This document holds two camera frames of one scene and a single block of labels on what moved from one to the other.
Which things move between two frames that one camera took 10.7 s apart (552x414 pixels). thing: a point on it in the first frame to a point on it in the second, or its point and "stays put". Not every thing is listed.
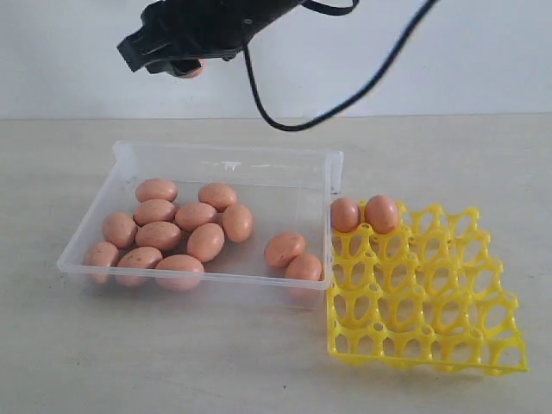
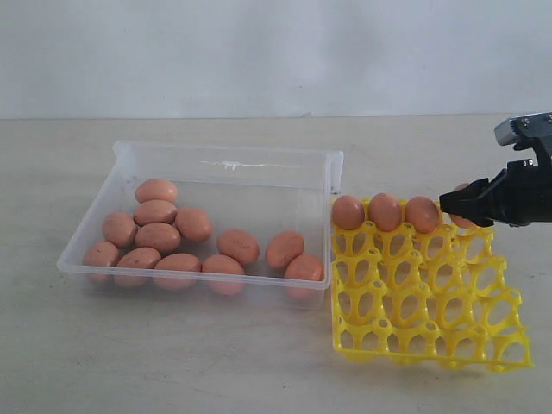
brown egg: x=281 y=248 stays put
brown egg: x=205 y=241 to x=219 y=263
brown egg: x=382 y=213 stays put
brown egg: x=220 y=195 to x=460 y=221
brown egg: x=153 y=210 stays put
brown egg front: x=196 y=72 to x=423 y=213
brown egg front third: x=178 y=272 stays put
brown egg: x=238 y=222 to x=239 y=245
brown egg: x=158 y=234 stays put
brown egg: x=120 y=229 stays put
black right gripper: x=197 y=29 to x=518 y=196
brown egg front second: x=137 y=266 stays put
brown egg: x=98 y=260 stays put
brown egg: x=156 y=188 stays put
